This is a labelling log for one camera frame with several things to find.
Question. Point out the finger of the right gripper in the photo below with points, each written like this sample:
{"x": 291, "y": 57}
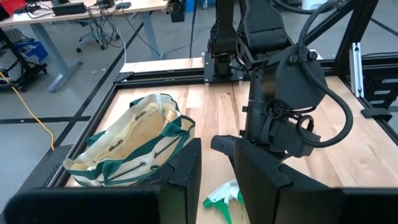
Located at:
{"x": 221, "y": 144}

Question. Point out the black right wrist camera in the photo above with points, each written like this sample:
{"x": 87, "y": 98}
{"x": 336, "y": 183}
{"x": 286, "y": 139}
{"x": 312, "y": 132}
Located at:
{"x": 292, "y": 140}

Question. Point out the black aluminium table frame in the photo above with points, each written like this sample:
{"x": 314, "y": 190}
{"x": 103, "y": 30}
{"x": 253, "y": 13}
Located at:
{"x": 161, "y": 77}

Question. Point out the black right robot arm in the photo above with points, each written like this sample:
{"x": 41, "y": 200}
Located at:
{"x": 264, "y": 28}

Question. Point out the black box on desk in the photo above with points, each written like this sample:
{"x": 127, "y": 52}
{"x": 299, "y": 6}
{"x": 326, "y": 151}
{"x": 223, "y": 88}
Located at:
{"x": 68, "y": 8}

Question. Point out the red case on desk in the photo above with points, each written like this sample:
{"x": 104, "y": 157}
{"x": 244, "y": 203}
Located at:
{"x": 11, "y": 6}

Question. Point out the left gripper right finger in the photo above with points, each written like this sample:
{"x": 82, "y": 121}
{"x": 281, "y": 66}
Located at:
{"x": 280, "y": 202}

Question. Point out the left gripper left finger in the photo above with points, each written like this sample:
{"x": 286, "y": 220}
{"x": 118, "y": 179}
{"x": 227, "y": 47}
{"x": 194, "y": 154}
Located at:
{"x": 124, "y": 205}

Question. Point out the desk with grey legs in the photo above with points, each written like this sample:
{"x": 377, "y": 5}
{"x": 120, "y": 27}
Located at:
{"x": 59, "y": 62}

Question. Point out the black equipment cart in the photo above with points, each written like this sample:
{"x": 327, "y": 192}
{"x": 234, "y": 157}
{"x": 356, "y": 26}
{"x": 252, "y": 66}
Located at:
{"x": 18, "y": 71}

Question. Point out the black computer case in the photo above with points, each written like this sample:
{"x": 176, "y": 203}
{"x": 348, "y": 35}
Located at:
{"x": 40, "y": 169}

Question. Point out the cream green canvas gardening bag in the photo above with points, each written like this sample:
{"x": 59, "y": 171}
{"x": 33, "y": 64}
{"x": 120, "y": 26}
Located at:
{"x": 136, "y": 130}

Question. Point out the aluminium upright bracket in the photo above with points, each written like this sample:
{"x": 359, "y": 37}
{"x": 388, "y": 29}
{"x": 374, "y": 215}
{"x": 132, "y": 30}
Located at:
{"x": 356, "y": 70}

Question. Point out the black table clamp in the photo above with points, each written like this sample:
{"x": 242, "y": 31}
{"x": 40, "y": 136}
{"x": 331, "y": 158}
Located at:
{"x": 376, "y": 113}

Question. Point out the green spray bottle white trigger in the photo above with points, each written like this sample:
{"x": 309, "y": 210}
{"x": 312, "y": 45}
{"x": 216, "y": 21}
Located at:
{"x": 222, "y": 194}

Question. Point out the black boxes with white labels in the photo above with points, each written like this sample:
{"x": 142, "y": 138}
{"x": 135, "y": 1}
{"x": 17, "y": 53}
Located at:
{"x": 381, "y": 91}

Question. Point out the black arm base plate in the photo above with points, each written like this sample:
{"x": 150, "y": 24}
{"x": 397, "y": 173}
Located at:
{"x": 214, "y": 74}

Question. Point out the blue storage bin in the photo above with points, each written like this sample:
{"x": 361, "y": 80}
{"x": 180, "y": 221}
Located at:
{"x": 31, "y": 49}

